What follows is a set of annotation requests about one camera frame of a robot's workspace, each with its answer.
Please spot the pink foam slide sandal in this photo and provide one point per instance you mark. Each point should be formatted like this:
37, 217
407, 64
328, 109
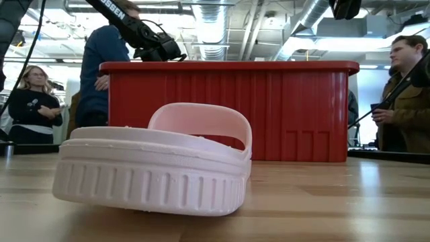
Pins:
151, 181

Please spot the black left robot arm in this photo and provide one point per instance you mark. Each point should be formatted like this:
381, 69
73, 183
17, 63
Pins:
114, 11

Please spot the red plastic bin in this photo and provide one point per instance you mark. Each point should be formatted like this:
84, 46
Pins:
268, 101

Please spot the person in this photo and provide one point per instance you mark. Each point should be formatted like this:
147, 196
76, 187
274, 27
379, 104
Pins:
413, 114
352, 107
100, 67
33, 111
73, 114

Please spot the black handheld object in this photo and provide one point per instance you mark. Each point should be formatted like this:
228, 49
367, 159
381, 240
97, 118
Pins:
379, 107

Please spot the black ceiling lamp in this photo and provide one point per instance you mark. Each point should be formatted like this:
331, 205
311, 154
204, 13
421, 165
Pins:
21, 38

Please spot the small metal cylinder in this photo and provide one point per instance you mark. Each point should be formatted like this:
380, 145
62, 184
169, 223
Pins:
8, 149

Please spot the grey ceiling duct box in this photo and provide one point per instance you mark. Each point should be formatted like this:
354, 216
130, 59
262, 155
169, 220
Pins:
349, 28

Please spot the silver spiral duct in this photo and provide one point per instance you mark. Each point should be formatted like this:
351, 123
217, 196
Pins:
312, 13
211, 20

